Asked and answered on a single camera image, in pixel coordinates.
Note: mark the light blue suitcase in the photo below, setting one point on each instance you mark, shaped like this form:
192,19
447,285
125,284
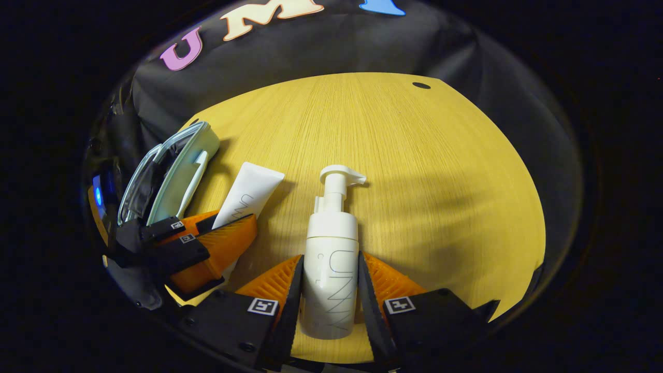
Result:
178,171

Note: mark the black backdrop cloth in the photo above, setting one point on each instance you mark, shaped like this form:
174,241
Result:
321,46

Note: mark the white skin care tube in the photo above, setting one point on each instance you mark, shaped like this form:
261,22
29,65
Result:
251,191

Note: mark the white pump bottle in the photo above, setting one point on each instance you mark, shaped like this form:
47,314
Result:
331,259

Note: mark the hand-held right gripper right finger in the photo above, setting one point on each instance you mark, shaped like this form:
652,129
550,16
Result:
373,311

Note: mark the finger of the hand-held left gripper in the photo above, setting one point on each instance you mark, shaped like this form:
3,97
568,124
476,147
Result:
150,230
176,254

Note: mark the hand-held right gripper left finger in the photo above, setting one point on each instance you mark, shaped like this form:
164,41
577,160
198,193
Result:
290,311

